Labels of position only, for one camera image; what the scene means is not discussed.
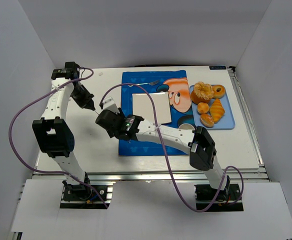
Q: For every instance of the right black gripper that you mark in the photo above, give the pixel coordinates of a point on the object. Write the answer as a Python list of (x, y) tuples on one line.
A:
[(106, 120)]

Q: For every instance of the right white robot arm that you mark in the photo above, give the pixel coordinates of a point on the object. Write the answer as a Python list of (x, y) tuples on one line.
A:
[(198, 143)]

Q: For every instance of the blue cartoon placemat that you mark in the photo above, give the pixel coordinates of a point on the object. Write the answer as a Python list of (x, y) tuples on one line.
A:
[(173, 82)]

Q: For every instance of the silver fork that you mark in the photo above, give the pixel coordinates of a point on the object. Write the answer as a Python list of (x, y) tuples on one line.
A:
[(152, 83)]

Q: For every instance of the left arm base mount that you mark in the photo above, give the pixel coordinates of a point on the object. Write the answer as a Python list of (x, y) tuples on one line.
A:
[(78, 196)]

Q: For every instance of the golden croissant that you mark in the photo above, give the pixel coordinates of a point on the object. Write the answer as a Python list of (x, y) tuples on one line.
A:
[(216, 110)]

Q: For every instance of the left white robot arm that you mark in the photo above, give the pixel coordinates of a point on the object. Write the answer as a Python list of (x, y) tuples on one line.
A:
[(52, 133)]

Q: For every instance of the small round bun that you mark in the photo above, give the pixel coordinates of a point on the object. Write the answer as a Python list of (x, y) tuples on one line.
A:
[(203, 108)]

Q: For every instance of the light blue tray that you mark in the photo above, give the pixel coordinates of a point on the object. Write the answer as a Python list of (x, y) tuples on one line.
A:
[(227, 122)]

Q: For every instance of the large swirl bun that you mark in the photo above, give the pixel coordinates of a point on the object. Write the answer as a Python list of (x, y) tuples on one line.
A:
[(201, 93)]

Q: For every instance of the jam filled bun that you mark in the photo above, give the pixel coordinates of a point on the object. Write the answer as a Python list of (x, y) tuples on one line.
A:
[(207, 120)]

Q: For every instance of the white square plate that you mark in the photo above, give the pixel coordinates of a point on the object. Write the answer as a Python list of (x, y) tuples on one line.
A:
[(142, 106)]

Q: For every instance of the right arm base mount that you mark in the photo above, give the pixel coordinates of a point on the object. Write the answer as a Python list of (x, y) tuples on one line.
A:
[(223, 202)]

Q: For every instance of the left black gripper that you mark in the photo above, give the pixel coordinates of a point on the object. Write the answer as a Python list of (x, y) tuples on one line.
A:
[(86, 101)]

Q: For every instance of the glazed ring donut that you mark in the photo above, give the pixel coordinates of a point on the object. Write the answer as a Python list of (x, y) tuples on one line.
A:
[(219, 91)]

